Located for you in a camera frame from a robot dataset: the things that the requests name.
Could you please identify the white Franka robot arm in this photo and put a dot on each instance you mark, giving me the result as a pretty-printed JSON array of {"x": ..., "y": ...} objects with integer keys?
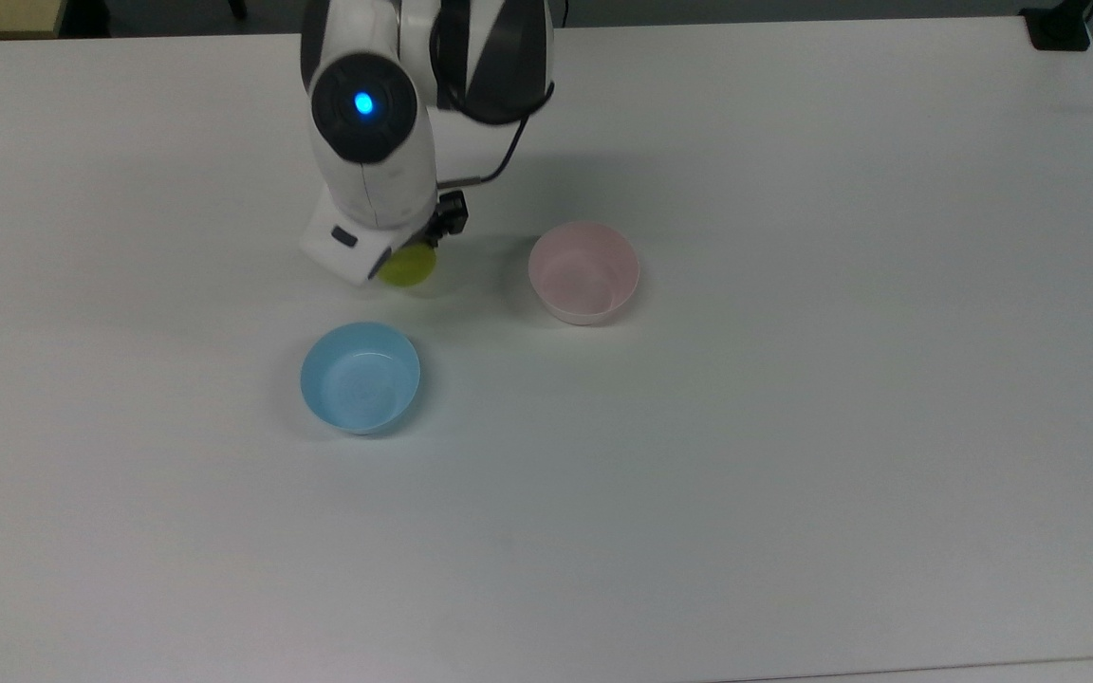
[{"x": 371, "y": 142}]

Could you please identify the green pear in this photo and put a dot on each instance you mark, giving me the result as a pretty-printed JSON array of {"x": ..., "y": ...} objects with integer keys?
[{"x": 408, "y": 268}]

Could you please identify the light blue bowl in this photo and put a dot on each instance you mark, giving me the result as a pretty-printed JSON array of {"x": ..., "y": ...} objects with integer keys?
[{"x": 360, "y": 379}]

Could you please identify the black table clamp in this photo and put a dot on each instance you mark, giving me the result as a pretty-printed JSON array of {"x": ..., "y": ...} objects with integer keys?
[{"x": 1057, "y": 27}]

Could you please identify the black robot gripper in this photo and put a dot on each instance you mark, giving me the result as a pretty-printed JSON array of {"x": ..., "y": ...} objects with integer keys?
[{"x": 451, "y": 214}]

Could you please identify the pink bowl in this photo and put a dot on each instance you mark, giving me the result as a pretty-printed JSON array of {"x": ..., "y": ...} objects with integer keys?
[{"x": 584, "y": 275}]

